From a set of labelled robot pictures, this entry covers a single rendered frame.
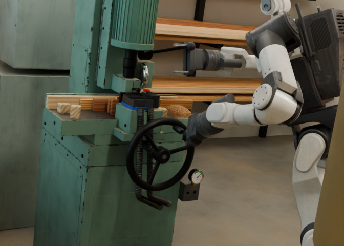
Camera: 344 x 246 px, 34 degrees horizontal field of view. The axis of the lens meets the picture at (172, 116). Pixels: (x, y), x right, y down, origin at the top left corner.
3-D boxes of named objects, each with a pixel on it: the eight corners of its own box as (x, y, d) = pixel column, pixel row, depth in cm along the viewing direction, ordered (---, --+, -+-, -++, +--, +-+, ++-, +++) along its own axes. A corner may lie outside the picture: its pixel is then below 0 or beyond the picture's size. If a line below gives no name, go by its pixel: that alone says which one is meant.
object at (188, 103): (80, 109, 224) (81, 100, 223) (78, 108, 226) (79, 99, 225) (192, 109, 252) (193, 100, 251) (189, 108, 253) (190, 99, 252)
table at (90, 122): (68, 143, 198) (70, 127, 196) (42, 121, 223) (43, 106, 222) (209, 138, 229) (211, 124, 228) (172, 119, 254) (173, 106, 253)
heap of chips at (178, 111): (177, 118, 231) (178, 109, 230) (161, 109, 242) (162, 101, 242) (195, 118, 236) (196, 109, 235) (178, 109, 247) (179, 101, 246)
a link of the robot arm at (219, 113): (226, 127, 188) (249, 126, 176) (203, 122, 184) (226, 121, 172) (229, 108, 189) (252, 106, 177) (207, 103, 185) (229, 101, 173)
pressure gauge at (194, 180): (190, 188, 235) (192, 170, 233) (185, 185, 238) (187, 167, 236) (202, 187, 238) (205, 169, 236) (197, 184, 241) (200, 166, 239)
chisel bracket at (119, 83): (124, 100, 228) (126, 80, 226) (110, 92, 240) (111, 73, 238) (140, 100, 232) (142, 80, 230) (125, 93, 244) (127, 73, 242)
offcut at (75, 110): (79, 119, 210) (80, 107, 209) (69, 118, 209) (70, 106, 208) (80, 117, 213) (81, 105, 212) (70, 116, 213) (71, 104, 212)
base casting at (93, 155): (85, 167, 215) (88, 145, 213) (40, 126, 262) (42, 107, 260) (184, 161, 238) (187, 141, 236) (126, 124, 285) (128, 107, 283)
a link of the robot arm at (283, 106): (253, 131, 177) (293, 131, 160) (228, 120, 173) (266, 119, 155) (262, 100, 179) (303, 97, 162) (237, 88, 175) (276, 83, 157)
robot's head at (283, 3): (294, 17, 201) (287, -7, 201) (280, 18, 194) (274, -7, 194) (279, 22, 206) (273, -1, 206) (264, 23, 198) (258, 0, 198)
